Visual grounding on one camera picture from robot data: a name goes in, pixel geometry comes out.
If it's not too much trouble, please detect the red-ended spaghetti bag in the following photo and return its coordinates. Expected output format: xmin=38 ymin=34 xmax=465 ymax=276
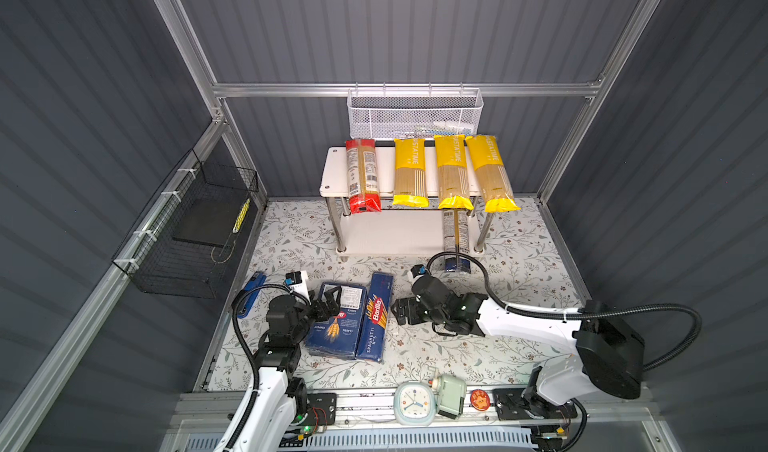
xmin=345 ymin=139 xmax=381 ymax=214

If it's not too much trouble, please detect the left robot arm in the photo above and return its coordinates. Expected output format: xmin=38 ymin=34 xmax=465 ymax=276
xmin=216 ymin=284 xmax=342 ymax=451

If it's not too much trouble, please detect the red round badge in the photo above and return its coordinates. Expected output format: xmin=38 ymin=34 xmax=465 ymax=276
xmin=470 ymin=389 xmax=491 ymax=411

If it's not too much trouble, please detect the black wire basket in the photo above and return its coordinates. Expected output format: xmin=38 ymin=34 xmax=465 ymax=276
xmin=113 ymin=151 xmax=260 ymax=299

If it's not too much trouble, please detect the mint green timer device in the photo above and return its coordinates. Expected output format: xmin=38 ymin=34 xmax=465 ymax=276
xmin=430 ymin=374 xmax=467 ymax=420

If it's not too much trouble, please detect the mint alarm clock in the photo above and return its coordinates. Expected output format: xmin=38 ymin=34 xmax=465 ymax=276
xmin=393 ymin=382 xmax=437 ymax=427

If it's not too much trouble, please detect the black corrugated left cable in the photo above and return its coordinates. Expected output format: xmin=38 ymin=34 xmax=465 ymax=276
xmin=221 ymin=282 xmax=301 ymax=452

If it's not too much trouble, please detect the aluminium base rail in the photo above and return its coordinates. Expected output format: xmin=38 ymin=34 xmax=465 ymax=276
xmin=173 ymin=382 xmax=652 ymax=435

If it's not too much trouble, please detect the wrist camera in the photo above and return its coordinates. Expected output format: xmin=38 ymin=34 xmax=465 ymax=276
xmin=408 ymin=264 xmax=429 ymax=283
xmin=284 ymin=270 xmax=310 ymax=301

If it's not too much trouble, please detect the white tube in basket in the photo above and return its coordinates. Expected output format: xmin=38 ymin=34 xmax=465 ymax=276
xmin=433 ymin=120 xmax=475 ymax=135

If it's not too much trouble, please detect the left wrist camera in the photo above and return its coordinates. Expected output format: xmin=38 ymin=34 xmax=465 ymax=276
xmin=284 ymin=270 xmax=310 ymax=301

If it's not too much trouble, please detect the yellow Pastatime spaghetti bag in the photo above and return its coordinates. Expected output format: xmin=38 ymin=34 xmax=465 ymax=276
xmin=393 ymin=138 xmax=429 ymax=208

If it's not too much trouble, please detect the white two-tier shelf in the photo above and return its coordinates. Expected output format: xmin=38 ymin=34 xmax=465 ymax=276
xmin=319 ymin=145 xmax=499 ymax=257

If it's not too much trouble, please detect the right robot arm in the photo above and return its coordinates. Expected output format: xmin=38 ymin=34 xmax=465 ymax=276
xmin=392 ymin=272 xmax=645 ymax=406

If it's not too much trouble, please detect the white wire mesh basket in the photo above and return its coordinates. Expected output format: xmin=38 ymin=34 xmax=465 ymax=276
xmin=346 ymin=86 xmax=484 ymax=140

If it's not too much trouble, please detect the blue handled tool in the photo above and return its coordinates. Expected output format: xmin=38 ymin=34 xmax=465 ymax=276
xmin=237 ymin=271 xmax=266 ymax=319

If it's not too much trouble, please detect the wide blue Barilla pasta box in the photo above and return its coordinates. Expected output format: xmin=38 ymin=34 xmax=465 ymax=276
xmin=305 ymin=282 xmax=367 ymax=360

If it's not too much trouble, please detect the yellow green marker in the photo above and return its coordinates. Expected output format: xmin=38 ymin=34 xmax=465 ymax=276
xmin=232 ymin=198 xmax=251 ymax=234

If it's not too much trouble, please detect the narrow blue Barilla spaghetti box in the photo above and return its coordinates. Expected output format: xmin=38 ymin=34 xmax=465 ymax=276
xmin=355 ymin=272 xmax=394 ymax=362

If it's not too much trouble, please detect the blue-ended clear spaghetti bag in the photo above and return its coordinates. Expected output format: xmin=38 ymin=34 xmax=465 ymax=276
xmin=442 ymin=209 xmax=471 ymax=273

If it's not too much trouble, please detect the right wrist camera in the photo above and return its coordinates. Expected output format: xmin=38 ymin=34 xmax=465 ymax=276
xmin=408 ymin=264 xmax=429 ymax=283

